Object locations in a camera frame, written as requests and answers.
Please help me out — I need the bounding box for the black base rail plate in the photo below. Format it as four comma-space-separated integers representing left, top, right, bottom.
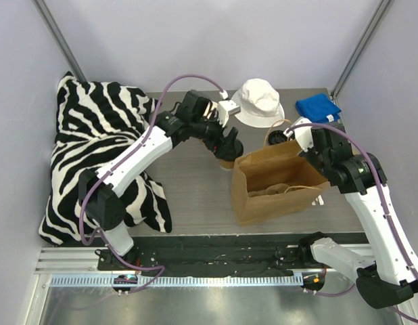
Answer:
97, 232, 338, 277

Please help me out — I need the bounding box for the slotted cable duct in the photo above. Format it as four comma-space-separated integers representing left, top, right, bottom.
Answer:
50, 273, 303, 288

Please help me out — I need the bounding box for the brown paper coffee cup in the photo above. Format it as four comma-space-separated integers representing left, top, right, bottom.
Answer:
218, 139, 243, 169

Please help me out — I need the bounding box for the blue folded cloth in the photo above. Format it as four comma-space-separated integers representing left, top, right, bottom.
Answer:
295, 93, 341, 123

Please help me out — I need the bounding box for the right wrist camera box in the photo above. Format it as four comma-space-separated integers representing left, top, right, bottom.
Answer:
283, 117, 313, 152

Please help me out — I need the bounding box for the stack of paper cups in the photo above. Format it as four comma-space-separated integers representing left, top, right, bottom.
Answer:
203, 102, 218, 119

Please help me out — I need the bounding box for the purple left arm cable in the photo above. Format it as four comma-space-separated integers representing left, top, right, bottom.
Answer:
76, 74, 229, 294

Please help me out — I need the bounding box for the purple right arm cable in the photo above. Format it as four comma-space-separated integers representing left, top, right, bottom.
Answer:
286, 122, 418, 324

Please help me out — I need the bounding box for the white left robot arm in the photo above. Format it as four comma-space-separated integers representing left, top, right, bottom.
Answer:
78, 90, 243, 270

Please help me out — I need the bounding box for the white bucket hat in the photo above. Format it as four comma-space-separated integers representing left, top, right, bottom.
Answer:
231, 79, 285, 128

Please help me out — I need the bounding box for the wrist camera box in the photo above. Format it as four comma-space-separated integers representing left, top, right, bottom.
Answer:
283, 117, 313, 152
216, 100, 241, 127

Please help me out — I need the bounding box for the black plastic cup lid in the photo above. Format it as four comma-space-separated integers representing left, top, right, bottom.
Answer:
215, 139, 243, 162

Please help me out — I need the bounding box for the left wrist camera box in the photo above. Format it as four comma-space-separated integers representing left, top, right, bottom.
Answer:
216, 100, 241, 127

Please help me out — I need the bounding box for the brown paper bag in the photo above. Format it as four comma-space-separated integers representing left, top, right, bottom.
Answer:
230, 124, 329, 226

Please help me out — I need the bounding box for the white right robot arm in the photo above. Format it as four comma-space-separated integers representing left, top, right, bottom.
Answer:
292, 123, 418, 309

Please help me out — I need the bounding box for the zebra striped pillow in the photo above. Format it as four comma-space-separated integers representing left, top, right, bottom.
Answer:
39, 72, 158, 246

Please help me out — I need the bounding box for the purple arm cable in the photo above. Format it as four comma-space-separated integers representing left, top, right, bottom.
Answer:
286, 122, 418, 324
76, 74, 229, 294

